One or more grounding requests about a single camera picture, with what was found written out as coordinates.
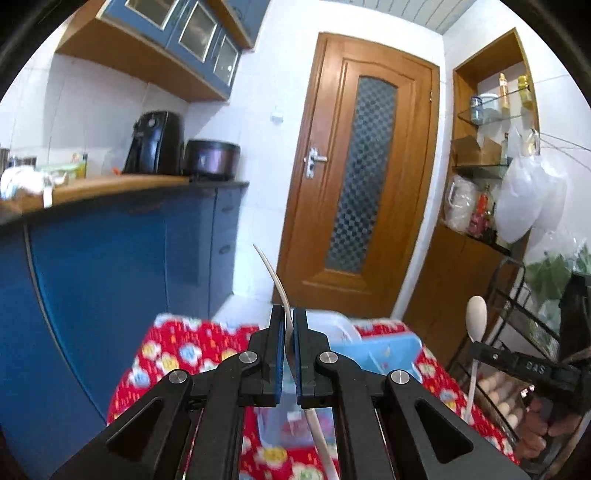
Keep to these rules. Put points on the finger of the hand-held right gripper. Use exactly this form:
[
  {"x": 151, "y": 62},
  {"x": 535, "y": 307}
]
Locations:
[{"x": 508, "y": 357}]

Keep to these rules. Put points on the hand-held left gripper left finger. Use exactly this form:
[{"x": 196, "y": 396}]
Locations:
[{"x": 277, "y": 369}]

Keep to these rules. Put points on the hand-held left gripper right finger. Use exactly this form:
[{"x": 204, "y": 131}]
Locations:
[{"x": 298, "y": 369}]

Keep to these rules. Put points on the pale wooden spoon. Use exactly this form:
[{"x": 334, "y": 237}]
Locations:
[{"x": 477, "y": 318}]

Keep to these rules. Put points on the white and blue utensil basket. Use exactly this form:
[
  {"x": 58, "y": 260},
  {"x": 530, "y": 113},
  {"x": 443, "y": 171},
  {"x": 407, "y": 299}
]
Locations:
[{"x": 369, "y": 350}]

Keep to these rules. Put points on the person's right hand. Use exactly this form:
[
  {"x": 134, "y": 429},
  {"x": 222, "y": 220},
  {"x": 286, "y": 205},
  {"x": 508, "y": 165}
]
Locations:
[{"x": 554, "y": 424}]

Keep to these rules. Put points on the tray of eggs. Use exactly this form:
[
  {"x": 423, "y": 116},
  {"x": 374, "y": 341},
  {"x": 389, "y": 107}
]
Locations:
[{"x": 501, "y": 392}]

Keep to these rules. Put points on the green leafy vegetables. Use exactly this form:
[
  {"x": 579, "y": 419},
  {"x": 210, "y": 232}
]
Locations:
[{"x": 549, "y": 277}]

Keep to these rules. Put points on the black metal rack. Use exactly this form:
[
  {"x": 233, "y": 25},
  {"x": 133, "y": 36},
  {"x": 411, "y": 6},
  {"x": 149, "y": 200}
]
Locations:
[{"x": 521, "y": 277}]

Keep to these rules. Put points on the red printed tablecloth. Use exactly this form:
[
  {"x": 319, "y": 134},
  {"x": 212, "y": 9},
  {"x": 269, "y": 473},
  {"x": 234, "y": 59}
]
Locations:
[{"x": 184, "y": 341}]

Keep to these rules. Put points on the wooden shelf niche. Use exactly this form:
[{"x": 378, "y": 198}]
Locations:
[{"x": 443, "y": 277}]

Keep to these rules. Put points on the white plastic bags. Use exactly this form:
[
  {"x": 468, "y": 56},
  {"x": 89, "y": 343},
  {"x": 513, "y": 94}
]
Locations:
[{"x": 526, "y": 198}]

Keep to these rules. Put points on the wooden door with glass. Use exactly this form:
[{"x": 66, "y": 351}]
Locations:
[{"x": 314, "y": 230}]

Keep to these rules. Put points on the red sauce bottle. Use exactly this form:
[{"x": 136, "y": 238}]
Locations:
[{"x": 481, "y": 214}]

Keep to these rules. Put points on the blue base cabinet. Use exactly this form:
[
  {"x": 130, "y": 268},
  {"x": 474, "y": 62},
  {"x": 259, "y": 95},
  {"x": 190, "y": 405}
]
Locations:
[{"x": 115, "y": 277}]

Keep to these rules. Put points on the clear glass bottle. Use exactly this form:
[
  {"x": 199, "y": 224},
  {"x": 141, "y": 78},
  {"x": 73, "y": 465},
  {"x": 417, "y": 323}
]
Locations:
[{"x": 505, "y": 150}]

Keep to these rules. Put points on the cardboard box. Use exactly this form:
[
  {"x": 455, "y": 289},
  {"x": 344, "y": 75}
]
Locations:
[{"x": 475, "y": 151}]

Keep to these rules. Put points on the dark rice cooker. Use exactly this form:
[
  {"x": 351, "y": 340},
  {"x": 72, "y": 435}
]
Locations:
[{"x": 212, "y": 159}]

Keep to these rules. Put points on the yellow bottle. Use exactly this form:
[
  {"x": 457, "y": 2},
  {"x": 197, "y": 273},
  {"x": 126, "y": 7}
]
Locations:
[{"x": 525, "y": 94}]

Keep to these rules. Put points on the blue lid jar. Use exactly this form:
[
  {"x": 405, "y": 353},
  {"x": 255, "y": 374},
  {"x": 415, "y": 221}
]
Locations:
[{"x": 476, "y": 110}]

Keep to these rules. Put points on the white lidded container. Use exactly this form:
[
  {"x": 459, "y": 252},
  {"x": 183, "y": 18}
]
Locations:
[{"x": 489, "y": 102}]

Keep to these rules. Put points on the tall amber bottle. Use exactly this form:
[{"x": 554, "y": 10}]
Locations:
[{"x": 504, "y": 97}]

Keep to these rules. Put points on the wooden countertop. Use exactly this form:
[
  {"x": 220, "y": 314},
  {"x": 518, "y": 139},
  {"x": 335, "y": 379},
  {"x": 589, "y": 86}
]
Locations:
[{"x": 115, "y": 184}]

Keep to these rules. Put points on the black air fryer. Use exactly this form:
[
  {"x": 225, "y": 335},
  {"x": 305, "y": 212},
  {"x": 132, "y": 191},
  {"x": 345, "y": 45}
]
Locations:
[{"x": 154, "y": 138}]

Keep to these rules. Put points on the green packet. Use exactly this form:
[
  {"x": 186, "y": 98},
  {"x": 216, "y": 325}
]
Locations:
[{"x": 55, "y": 168}]

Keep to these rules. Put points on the white cloth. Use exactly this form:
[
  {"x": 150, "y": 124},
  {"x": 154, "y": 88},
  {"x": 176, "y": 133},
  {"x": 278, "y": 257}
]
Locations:
[{"x": 21, "y": 182}]

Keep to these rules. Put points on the white light switch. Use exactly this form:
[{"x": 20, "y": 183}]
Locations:
[{"x": 277, "y": 116}]

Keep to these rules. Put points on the blue wall cabinet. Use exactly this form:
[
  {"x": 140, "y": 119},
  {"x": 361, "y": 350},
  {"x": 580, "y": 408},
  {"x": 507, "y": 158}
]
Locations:
[{"x": 184, "y": 27}]

